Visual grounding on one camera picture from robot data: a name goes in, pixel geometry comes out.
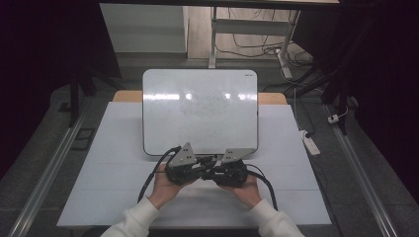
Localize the person's right hand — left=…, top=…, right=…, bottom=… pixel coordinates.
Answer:
left=217, top=174, right=263, bottom=209

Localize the white metal desk frame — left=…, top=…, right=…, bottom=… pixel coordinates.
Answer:
left=209, top=6, right=302, bottom=80

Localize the white power strip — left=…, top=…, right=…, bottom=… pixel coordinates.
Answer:
left=298, top=129, right=321, bottom=157

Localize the person's left hand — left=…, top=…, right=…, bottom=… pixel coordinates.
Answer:
left=148, top=163, right=199, bottom=210

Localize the black stand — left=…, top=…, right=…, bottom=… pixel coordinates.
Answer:
left=284, top=16, right=378, bottom=136
left=58, top=63, right=124, bottom=128

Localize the tangle of black floor cables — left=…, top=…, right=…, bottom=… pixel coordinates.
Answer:
left=215, top=7, right=314, bottom=68

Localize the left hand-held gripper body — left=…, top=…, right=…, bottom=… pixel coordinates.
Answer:
left=163, top=142, right=204, bottom=187

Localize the white back panel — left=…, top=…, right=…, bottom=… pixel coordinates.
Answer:
left=99, top=3, right=190, bottom=54

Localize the metal floor rail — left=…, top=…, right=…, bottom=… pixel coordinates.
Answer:
left=323, top=102, right=400, bottom=237
left=7, top=107, right=92, bottom=237

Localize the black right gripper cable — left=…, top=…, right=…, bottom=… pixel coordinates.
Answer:
left=245, top=163, right=279, bottom=211

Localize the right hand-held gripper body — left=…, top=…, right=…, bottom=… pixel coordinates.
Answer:
left=211, top=147, right=257, bottom=189

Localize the white whiteboard with black rim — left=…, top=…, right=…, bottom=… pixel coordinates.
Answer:
left=141, top=68, right=259, bottom=157

